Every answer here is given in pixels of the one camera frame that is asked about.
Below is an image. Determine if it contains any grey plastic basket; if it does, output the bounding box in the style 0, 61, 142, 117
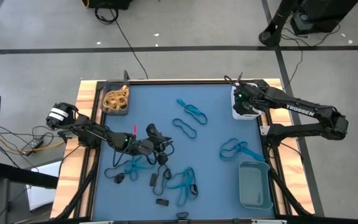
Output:
101, 79, 131, 117

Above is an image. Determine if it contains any black stand pole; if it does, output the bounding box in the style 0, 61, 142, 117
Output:
259, 0, 301, 47

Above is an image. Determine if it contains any white plastic basket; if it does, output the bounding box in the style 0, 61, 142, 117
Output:
230, 82, 262, 121

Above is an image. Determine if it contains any black support beam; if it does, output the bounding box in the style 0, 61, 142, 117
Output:
0, 162, 59, 190

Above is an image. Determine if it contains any blue table mat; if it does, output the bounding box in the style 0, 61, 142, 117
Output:
91, 84, 275, 220

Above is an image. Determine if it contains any black equipment base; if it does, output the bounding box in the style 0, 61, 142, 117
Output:
87, 0, 134, 10

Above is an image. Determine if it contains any black floor cable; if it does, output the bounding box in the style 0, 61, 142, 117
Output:
280, 23, 342, 91
94, 2, 149, 80

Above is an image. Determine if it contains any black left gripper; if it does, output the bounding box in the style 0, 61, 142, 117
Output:
116, 123, 172, 166

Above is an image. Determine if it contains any black equipment case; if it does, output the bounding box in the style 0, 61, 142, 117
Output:
290, 0, 358, 35

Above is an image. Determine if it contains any teal plastic basket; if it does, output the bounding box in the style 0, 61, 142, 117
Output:
238, 160, 274, 210

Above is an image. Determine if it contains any black power brick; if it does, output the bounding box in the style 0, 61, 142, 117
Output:
20, 138, 45, 156

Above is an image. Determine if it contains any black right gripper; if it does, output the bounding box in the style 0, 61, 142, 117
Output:
233, 83, 265, 116

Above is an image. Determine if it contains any white panel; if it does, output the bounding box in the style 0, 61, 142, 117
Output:
25, 160, 63, 212

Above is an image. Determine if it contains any black right camera cable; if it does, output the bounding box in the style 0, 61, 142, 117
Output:
224, 74, 241, 90

